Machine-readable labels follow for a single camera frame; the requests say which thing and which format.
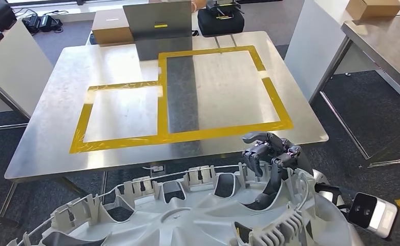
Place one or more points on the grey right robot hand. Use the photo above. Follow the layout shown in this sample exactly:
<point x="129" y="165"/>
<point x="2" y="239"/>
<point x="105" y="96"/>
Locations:
<point x="294" y="156"/>

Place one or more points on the silver plastic wheel cover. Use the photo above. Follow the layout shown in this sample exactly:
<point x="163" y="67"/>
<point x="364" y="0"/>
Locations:
<point x="193" y="220"/>

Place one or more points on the stainless steel workbench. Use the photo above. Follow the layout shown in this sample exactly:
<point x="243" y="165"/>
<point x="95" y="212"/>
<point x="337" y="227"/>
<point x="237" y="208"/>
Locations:
<point x="50" y="135"/>

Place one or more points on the white table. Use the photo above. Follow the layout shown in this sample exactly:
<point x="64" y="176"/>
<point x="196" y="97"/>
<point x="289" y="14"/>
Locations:
<point x="311" y="44"/>
<point x="16" y="68"/>

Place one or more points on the stainless steel side table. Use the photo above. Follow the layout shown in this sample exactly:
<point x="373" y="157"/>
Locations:
<point x="389" y="44"/>

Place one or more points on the black zip case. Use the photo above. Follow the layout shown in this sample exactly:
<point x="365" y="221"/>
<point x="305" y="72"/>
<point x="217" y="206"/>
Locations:
<point x="220" y="27"/>

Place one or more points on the black remote controller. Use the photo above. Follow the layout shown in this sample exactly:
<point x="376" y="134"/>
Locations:
<point x="220" y="8"/>

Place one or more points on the open brown cardboard box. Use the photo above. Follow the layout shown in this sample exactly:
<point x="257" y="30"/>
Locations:
<point x="372" y="8"/>

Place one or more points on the person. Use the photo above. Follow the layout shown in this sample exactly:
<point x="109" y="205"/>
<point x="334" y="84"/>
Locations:
<point x="198" y="5"/>

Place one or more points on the grey laptop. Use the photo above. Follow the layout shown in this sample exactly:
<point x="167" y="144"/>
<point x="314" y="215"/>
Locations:
<point x="152" y="17"/>

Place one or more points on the closed brown cardboard box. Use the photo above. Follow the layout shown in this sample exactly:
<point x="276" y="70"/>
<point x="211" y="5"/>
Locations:
<point x="111" y="30"/>

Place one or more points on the black power adapter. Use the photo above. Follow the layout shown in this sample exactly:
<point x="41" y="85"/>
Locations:
<point x="33" y="22"/>
<point x="48" y="23"/>

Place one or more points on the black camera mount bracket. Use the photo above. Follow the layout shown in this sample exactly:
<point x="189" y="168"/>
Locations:
<point x="327" y="187"/>

